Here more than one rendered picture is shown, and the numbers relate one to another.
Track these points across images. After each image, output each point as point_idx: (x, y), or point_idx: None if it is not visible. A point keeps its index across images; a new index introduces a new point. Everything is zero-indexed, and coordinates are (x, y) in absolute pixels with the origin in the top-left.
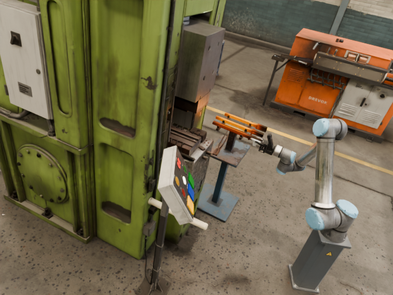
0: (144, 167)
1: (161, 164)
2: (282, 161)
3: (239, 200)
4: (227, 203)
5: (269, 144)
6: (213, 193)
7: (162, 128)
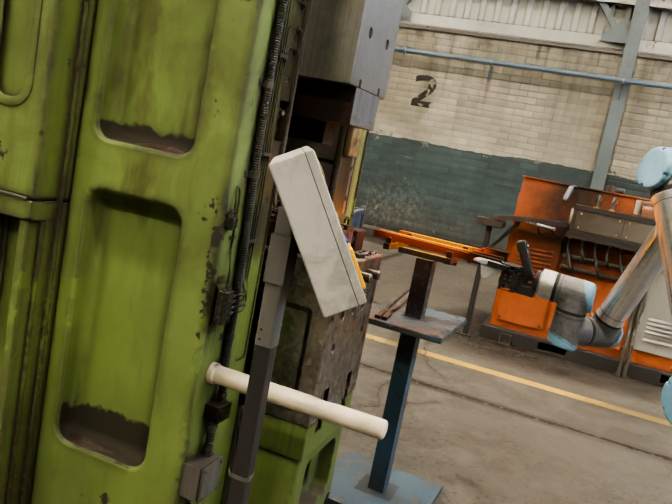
0: (209, 239)
1: (250, 267)
2: (564, 308)
3: (444, 493)
4: (411, 494)
5: (526, 265)
6: (374, 460)
7: (264, 140)
